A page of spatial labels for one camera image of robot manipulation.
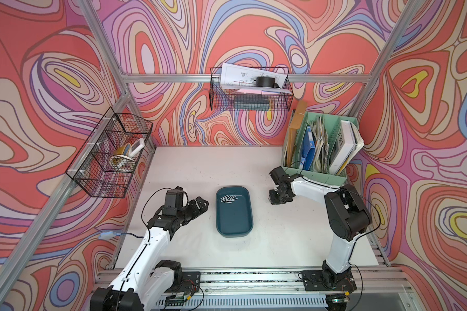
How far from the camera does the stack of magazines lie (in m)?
0.92

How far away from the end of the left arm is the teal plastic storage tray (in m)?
0.14

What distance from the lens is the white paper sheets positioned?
854mm

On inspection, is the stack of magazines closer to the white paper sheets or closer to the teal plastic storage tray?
the white paper sheets

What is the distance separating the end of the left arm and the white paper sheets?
0.53 meters

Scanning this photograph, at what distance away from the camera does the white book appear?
34.6 inches

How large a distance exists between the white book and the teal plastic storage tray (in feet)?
1.56

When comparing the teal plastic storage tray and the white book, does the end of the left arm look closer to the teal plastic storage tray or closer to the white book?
the teal plastic storage tray

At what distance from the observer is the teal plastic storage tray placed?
860 millimetres

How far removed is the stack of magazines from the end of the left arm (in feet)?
1.97

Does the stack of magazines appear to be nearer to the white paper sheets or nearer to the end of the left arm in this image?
the white paper sheets

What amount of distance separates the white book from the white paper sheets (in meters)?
0.37

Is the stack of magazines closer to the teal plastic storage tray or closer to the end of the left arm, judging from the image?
the teal plastic storage tray

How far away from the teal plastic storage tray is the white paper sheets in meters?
0.50

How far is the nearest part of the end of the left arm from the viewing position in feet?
1.89
